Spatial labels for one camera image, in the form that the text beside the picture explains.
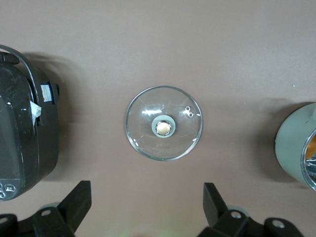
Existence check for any grey-green cooking pot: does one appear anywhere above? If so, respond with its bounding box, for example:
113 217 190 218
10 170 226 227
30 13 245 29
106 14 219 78
274 101 316 193

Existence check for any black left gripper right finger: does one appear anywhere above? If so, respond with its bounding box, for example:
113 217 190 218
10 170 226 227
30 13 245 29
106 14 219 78
197 182 305 237

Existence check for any brown table mat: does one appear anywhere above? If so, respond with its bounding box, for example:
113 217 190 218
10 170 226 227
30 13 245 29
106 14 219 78
0 0 316 237

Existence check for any yellow corn cob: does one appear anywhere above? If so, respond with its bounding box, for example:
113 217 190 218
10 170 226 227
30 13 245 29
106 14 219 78
305 132 316 161

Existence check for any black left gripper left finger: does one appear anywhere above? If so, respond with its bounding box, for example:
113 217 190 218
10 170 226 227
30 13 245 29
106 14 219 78
0 180 92 237

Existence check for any glass pot lid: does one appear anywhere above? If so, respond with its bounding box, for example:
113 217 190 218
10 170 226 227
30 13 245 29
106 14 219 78
124 85 204 162

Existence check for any black rice cooker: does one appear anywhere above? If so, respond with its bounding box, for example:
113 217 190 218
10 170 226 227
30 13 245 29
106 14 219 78
0 44 61 202

